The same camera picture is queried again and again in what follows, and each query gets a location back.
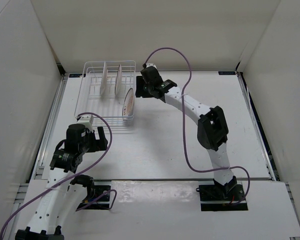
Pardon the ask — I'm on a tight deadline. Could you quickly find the white plate orange sun pattern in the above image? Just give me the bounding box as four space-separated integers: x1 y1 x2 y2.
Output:
122 88 135 117

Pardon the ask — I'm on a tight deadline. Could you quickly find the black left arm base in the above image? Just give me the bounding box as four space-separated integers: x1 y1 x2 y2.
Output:
77 185 111 210

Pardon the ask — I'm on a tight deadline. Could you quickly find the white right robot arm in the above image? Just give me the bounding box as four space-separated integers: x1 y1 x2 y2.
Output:
135 64 237 200

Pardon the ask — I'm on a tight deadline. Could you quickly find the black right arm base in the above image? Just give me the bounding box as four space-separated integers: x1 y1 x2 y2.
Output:
196 184 248 212

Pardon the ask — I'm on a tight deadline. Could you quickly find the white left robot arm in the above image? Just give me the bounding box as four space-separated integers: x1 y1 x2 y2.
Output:
15 122 111 240

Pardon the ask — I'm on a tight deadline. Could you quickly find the white plate middle in rack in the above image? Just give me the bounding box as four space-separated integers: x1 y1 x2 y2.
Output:
114 64 122 96

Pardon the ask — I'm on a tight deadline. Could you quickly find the white plate in rack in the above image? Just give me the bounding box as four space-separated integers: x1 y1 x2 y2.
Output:
99 61 108 96
114 64 122 96

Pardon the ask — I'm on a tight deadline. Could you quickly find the white plate left in rack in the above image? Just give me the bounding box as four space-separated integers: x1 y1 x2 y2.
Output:
99 61 108 96

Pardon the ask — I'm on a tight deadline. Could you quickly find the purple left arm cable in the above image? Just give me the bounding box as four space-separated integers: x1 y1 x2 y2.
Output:
0 112 118 240

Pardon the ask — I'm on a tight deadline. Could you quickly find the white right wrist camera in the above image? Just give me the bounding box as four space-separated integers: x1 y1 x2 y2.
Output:
142 63 158 71

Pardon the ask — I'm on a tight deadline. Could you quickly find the white wire dish rack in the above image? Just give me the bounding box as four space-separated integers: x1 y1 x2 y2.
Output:
74 60 136 127

